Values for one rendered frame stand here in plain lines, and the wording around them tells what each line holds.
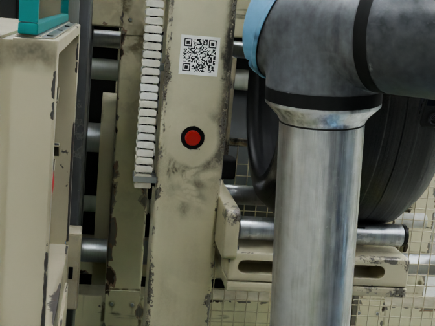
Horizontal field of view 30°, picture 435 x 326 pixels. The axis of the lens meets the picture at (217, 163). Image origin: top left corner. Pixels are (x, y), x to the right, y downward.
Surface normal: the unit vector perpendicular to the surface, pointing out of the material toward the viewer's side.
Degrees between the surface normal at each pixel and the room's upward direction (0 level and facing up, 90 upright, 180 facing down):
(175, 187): 90
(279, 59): 95
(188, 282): 90
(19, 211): 90
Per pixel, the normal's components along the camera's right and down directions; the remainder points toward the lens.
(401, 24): -0.31, 0.01
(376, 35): -0.58, 0.15
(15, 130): 0.12, 0.19
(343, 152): 0.41, 0.24
